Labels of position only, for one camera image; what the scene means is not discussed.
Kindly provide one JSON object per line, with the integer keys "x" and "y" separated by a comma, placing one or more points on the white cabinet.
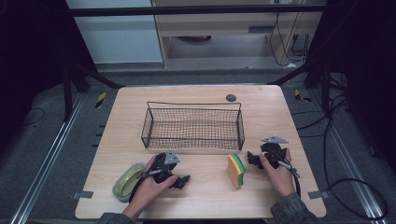
{"x": 118, "y": 37}

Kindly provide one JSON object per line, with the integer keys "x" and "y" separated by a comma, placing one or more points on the grey tape strip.
{"x": 82, "y": 194}
{"x": 318, "y": 194}

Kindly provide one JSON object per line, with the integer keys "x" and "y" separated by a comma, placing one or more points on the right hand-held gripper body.
{"x": 273, "y": 151}

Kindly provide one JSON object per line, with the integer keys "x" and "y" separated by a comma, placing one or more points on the black curtain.
{"x": 34, "y": 56}
{"x": 361, "y": 62}

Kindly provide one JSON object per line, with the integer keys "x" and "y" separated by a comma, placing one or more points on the aluminium floor rail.
{"x": 46, "y": 158}
{"x": 351, "y": 168}

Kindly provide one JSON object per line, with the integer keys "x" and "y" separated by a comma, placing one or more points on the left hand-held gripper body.
{"x": 165, "y": 164}

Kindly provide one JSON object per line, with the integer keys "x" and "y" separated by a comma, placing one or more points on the dark round table grommet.
{"x": 231, "y": 98}

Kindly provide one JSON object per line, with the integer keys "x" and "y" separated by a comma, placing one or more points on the person's right hand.
{"x": 280, "y": 179}

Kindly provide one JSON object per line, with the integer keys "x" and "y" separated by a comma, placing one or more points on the green soap dish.
{"x": 127, "y": 183}

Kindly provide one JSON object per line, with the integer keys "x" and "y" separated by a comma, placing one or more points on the yellow and black floor tape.
{"x": 301, "y": 97}
{"x": 100, "y": 99}

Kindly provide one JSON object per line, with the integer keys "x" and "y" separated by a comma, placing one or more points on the black metal stand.
{"x": 314, "y": 74}
{"x": 81, "y": 77}

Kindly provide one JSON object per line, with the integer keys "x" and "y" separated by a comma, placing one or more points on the yellow and green sponge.
{"x": 235, "y": 170}

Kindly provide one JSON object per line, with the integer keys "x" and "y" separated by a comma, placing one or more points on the black horizontal frame bar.
{"x": 186, "y": 10}

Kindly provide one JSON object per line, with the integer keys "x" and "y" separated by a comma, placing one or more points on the person's left hand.
{"x": 148, "y": 188}

